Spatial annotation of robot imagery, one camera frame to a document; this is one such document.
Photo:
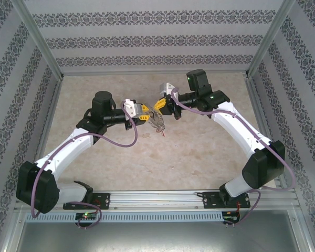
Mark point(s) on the grey metal sheet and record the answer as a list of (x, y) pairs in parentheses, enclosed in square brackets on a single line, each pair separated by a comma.
[(160, 236)]

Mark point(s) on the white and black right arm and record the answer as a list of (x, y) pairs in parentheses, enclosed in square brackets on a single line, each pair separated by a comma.
[(241, 126)]

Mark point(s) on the aluminium left frame post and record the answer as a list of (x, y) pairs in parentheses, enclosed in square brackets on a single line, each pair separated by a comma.
[(36, 36)]

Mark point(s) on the circuit board with orange light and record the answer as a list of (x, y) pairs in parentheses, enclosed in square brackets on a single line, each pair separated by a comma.
[(231, 216)]

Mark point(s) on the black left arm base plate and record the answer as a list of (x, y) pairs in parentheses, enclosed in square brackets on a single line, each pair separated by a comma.
[(102, 200)]

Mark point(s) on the circuit board with green light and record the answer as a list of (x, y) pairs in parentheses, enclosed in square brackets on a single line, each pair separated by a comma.
[(86, 216)]

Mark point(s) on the aluminium left side rail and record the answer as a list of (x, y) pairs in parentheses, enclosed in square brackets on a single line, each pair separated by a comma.
[(51, 105)]

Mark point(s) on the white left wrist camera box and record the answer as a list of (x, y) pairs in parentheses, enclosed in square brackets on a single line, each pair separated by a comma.
[(130, 107)]

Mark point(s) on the aluminium right side rail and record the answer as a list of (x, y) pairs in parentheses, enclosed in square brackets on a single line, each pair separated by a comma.
[(260, 105)]

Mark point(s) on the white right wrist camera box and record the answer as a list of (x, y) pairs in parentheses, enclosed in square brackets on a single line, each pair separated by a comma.
[(168, 88)]

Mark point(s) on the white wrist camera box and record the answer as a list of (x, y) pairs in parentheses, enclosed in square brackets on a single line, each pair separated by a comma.
[(130, 107), (168, 88)]

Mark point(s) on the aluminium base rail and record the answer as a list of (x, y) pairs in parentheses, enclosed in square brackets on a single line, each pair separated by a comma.
[(160, 198)]

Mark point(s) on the aluminium right frame post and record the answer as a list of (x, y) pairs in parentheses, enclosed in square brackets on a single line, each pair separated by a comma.
[(273, 36)]

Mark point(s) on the key with red tag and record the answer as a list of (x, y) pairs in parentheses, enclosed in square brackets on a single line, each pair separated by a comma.
[(162, 134)]

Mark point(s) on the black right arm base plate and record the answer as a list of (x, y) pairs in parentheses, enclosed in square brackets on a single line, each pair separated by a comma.
[(208, 199)]

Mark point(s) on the aluminium frame post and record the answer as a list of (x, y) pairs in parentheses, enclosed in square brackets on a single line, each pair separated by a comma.
[(36, 36), (273, 36)]

